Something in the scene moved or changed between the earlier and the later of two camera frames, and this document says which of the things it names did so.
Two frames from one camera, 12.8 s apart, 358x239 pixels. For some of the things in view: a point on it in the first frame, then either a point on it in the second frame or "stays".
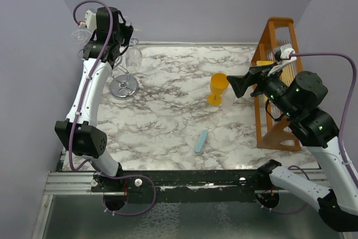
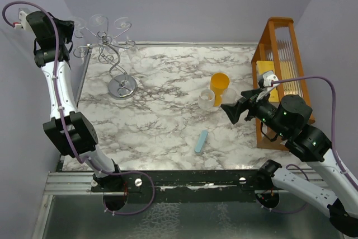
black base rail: (184, 187) stays
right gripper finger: (240, 83) → (235, 110)
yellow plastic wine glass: (218, 83) stays
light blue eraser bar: (201, 141) stays
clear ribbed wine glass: (227, 98) stays
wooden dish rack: (279, 43) stays
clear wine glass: (133, 56) → (206, 99)
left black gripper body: (125, 31) → (64, 31)
